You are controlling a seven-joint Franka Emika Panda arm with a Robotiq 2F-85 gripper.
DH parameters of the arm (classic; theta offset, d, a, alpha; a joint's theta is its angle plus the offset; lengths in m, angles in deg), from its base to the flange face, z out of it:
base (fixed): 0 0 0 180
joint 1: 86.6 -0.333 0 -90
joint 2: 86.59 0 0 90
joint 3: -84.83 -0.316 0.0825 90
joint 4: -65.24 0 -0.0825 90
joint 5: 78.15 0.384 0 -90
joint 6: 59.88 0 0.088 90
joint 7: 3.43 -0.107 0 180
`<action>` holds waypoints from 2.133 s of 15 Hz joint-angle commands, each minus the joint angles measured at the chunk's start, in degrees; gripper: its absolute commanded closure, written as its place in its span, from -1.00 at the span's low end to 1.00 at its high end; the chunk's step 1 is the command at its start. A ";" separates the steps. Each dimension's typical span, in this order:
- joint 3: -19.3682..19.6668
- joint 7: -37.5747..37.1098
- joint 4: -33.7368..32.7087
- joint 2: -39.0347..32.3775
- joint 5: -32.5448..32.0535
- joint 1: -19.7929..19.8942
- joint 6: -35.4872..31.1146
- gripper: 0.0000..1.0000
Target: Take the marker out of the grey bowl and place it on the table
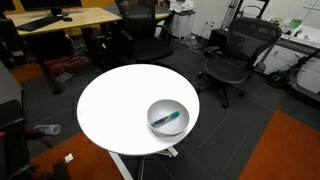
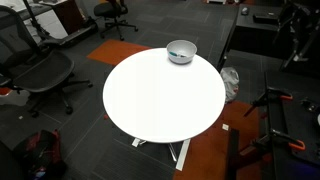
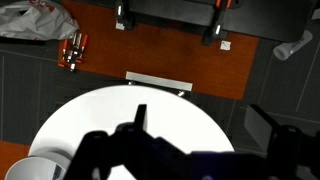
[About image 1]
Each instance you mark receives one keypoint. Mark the teal marker with black cap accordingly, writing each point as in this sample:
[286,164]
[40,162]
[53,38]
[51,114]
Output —
[165,119]

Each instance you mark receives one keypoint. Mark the grey bowl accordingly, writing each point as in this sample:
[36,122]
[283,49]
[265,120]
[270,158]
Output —
[161,107]

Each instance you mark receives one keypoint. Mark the black padded office chair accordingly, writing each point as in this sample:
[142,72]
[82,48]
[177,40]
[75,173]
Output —
[150,50]

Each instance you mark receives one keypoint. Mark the white drawer cabinet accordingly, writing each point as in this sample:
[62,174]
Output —
[182,25]

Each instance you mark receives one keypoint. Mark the wooden desk behind chair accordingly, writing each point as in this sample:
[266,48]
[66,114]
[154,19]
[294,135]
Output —
[161,15]

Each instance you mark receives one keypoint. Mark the black computer tower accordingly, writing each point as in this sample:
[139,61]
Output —
[96,46]

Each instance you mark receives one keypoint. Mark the black floor box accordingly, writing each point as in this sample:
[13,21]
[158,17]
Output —
[218,38]

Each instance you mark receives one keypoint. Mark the white table base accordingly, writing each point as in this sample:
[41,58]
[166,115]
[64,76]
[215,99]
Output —
[120,165]

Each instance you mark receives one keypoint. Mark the white printer box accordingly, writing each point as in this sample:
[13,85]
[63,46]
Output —
[181,6]

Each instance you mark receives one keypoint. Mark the light wooden desk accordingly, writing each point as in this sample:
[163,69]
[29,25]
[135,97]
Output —
[86,16]

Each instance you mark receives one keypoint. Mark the black mesh office chair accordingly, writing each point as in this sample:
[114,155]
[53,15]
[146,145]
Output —
[253,36]

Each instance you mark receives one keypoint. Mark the black metal stand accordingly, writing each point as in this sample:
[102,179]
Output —
[238,11]

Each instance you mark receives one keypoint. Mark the small white paper tag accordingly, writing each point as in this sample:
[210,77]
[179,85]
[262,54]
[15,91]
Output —
[68,158]

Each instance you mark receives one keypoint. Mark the black computer mouse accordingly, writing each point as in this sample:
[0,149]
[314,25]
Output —
[67,19]

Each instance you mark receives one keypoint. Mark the black electric scooter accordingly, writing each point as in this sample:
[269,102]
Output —
[276,78]

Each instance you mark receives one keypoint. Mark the clear plastic cup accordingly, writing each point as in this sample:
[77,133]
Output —
[50,129]

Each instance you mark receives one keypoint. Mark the black keyboard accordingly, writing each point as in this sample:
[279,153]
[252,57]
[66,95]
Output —
[38,23]

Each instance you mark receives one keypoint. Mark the black computer monitor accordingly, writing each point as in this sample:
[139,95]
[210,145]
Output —
[50,3]

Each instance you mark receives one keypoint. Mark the green item on workbench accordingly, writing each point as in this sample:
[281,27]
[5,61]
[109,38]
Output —
[295,23]

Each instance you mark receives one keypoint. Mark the black cabinet with grey top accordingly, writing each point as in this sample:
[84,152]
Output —
[10,133]

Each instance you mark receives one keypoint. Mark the white workbench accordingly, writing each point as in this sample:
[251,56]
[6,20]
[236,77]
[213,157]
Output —
[310,36]

